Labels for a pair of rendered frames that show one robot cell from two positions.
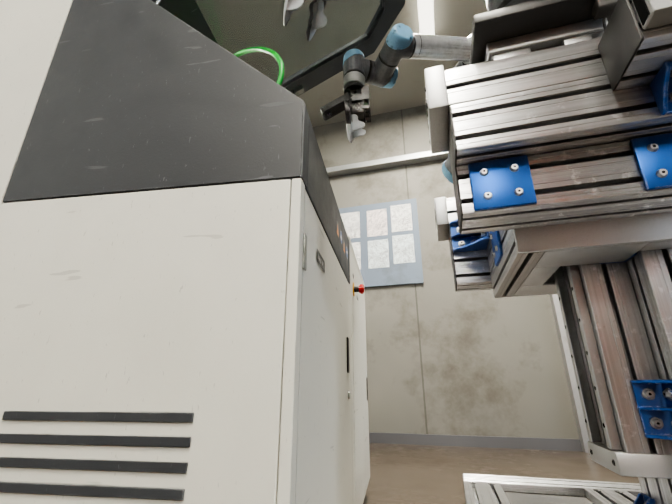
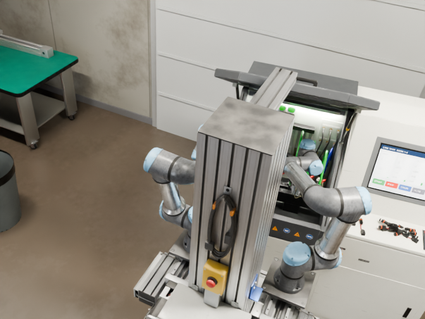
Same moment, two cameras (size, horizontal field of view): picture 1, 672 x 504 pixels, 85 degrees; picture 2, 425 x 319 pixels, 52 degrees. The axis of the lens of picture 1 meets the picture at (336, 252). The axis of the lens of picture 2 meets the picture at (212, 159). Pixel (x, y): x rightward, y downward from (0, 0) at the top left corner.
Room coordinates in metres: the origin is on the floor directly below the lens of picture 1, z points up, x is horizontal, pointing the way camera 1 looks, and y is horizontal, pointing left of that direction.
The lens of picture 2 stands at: (0.67, -1.87, 2.81)
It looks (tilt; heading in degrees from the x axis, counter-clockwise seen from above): 38 degrees down; 95
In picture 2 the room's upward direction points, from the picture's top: 5 degrees clockwise
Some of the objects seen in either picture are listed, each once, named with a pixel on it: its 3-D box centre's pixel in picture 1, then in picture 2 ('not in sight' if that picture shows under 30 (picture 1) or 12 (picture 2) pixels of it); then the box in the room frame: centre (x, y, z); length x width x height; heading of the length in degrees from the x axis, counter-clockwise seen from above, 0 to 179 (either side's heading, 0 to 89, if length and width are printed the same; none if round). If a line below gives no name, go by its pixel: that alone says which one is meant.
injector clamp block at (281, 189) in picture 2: not in sight; (293, 198); (1.03, 0.24, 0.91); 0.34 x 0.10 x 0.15; 171
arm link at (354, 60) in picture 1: (354, 68); (306, 150); (0.98, -0.07, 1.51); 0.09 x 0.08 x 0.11; 108
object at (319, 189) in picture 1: (326, 221); (266, 223); (0.87, 0.03, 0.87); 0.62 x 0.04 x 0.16; 171
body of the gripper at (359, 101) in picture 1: (356, 103); not in sight; (0.98, -0.07, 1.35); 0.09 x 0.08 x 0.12; 81
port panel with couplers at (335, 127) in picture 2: not in sight; (326, 142); (1.19, 0.48, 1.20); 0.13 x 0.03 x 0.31; 171
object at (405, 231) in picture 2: not in sight; (398, 229); (1.61, 0.01, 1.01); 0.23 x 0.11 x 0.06; 171
